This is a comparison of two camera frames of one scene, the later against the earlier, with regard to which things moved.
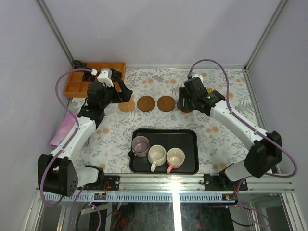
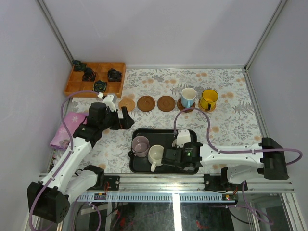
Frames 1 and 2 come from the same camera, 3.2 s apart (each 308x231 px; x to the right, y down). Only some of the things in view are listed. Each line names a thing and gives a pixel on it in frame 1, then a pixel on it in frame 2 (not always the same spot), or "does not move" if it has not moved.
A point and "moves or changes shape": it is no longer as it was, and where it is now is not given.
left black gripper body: x=119 y=90 → x=118 y=121
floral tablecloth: x=155 y=105 does not move
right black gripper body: x=188 y=100 → x=181 y=165
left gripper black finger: x=126 y=93 → x=127 y=121
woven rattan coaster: x=127 y=107 does not move
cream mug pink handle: x=175 y=157 moves or changes shape
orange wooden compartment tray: x=77 y=87 does not move
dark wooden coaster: x=166 y=103 does not move
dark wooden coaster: x=146 y=103 does not move
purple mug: x=140 y=146 does not move
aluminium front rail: x=194 y=182 does not move
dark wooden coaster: x=180 y=107 does not move
